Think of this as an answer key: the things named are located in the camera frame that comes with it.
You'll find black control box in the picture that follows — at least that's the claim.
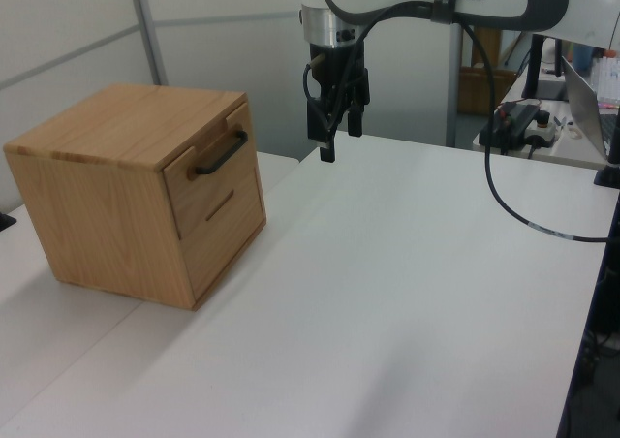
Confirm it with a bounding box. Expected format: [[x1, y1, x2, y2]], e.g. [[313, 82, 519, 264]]
[[479, 102, 542, 154]]

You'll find grey laptop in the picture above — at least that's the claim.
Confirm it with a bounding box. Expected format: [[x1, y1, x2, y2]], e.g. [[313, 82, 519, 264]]
[[560, 57, 620, 162]]

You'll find wooden drawer without handle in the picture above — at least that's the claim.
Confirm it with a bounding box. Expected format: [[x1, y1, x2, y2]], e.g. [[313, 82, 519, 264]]
[[181, 164, 267, 299]]

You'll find red emergency stop button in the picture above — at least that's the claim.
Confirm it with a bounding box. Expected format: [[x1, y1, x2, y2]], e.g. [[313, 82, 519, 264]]
[[525, 109, 558, 149]]

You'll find grey metal post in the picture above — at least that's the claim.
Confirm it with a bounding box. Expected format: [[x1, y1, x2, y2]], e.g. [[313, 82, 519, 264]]
[[448, 20, 467, 148]]

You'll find black monitor stand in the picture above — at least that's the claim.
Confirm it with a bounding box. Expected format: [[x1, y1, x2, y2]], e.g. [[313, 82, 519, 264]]
[[520, 33, 571, 103]]

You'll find grey partition post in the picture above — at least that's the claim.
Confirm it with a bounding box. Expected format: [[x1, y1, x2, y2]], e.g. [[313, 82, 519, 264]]
[[128, 0, 170, 88]]

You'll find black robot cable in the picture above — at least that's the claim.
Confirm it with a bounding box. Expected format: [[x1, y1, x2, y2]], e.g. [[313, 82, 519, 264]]
[[317, 0, 610, 241]]

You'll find brown cardboard box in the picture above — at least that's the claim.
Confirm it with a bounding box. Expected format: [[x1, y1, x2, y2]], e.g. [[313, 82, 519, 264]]
[[458, 67, 520, 117]]

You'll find wooden drawer with black handle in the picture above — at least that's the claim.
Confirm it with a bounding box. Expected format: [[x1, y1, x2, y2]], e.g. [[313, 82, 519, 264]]
[[163, 102, 262, 240]]

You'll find wooden cabinet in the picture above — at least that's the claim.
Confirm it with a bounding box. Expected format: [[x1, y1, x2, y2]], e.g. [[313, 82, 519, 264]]
[[3, 83, 267, 312]]

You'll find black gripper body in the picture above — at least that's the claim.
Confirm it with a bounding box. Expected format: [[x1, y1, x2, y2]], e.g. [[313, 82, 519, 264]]
[[308, 40, 372, 115]]

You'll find black clamp base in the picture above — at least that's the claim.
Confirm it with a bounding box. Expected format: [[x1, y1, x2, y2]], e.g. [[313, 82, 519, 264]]
[[594, 117, 620, 190]]

